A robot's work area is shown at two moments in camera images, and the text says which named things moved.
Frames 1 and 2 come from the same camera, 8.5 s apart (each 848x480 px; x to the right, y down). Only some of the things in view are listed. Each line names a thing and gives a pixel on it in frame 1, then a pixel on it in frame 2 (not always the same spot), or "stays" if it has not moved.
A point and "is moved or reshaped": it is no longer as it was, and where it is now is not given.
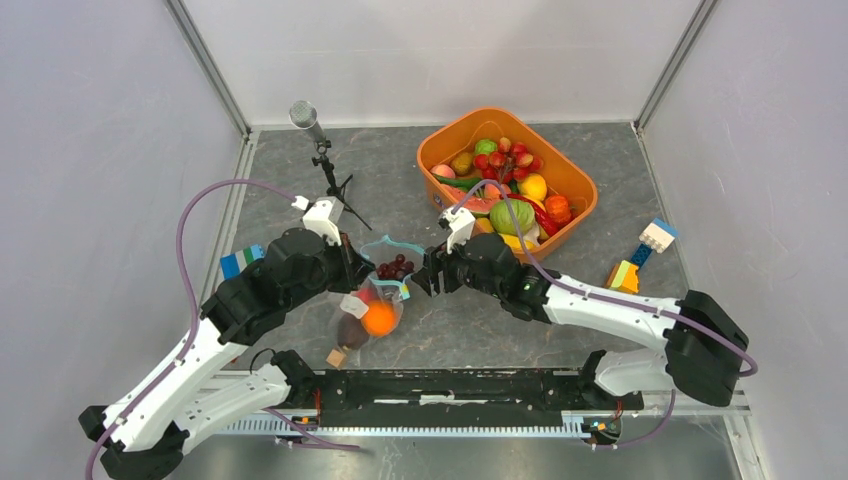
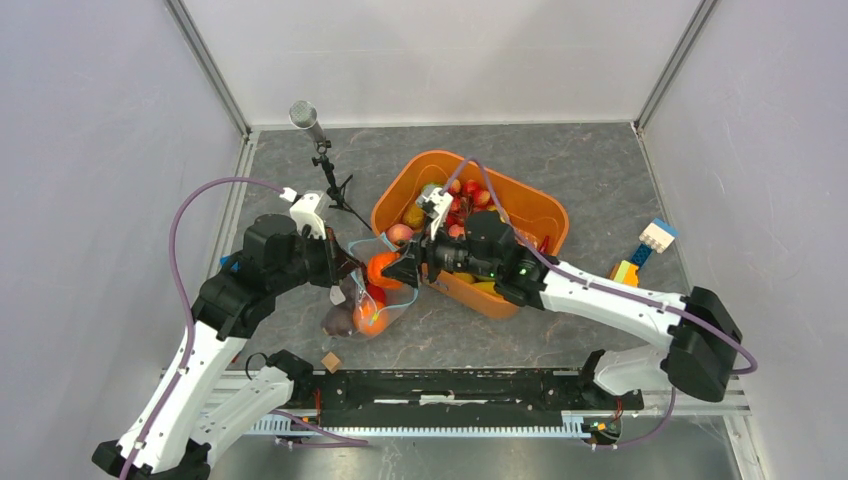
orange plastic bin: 462,132 → 417,193
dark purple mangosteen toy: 351,333 → 338,321
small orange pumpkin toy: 557,206 → 375,267
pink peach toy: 443,170 → 398,232
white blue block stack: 657,236 stays
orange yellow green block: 623,276 stays
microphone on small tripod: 303,114 stays
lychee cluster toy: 509,163 → 465,198
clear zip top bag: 375,309 is moved or reshaped
